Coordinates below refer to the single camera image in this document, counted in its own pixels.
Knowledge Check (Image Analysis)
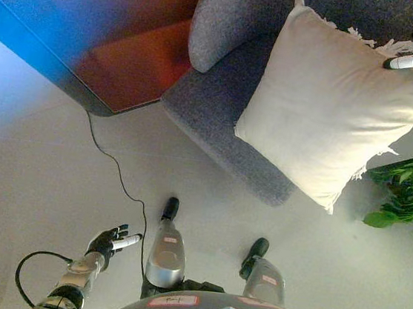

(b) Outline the silver left robot leg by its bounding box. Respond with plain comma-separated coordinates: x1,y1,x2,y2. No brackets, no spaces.
142,194,193,290

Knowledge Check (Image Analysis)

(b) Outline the silver robot leg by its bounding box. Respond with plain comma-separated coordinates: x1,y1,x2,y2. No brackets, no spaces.
142,194,193,290
236,235,293,308

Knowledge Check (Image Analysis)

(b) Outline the cream fringed throw pillow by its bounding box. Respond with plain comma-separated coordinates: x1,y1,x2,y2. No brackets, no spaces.
225,0,413,224

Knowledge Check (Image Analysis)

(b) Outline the silver right robot leg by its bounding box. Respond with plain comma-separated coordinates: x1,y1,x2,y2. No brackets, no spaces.
236,235,293,308

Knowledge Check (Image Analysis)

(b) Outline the thin black floor cable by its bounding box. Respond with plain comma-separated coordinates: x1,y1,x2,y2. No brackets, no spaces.
66,109,165,279

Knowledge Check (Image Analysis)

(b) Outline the dark wooden table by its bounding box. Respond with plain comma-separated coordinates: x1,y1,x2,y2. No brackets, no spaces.
0,0,210,127

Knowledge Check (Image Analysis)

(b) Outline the grey fabric tub armchair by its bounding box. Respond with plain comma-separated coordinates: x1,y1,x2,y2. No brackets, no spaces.
149,0,413,224

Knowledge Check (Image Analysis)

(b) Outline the green leafy potted plant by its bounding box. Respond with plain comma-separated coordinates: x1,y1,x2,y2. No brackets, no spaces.
360,142,413,233

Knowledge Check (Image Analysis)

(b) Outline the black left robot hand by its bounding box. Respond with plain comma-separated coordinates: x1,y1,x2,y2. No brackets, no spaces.
83,218,145,276

